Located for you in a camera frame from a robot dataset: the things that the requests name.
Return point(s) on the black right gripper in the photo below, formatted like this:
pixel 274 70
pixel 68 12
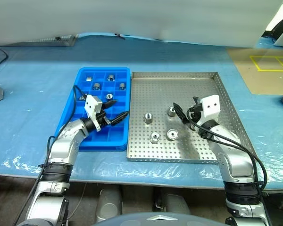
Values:
pixel 195 111

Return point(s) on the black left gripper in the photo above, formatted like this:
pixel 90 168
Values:
pixel 101 118

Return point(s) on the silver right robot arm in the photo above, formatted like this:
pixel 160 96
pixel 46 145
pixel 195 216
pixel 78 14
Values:
pixel 238 162

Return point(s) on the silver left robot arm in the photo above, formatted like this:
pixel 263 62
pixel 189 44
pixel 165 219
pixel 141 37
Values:
pixel 63 146

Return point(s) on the blue compartment tray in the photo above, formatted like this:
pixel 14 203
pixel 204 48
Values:
pixel 118 136

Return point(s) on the metal nut in bin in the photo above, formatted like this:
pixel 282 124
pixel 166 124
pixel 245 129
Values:
pixel 109 96

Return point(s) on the perforated metal tray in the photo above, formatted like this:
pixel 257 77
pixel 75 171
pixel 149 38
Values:
pixel 155 94

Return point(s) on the brown cardboard sheet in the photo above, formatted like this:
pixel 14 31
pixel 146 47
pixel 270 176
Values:
pixel 250 80

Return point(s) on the small black clip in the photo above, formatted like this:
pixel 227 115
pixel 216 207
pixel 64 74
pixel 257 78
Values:
pixel 119 36

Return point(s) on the blue plastic table cover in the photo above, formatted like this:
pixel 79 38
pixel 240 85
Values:
pixel 37 117

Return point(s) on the grey rounded cylinder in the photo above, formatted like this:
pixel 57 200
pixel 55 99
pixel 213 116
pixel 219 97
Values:
pixel 177 203
pixel 108 202

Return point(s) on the grey robot torso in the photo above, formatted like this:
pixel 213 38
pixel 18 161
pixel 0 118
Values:
pixel 141 220

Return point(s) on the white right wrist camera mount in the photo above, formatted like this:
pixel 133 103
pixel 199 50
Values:
pixel 211 108

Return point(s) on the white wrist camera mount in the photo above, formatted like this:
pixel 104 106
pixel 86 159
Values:
pixel 92 104
pixel 211 108

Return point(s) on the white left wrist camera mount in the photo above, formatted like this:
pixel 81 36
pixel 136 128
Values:
pixel 92 104

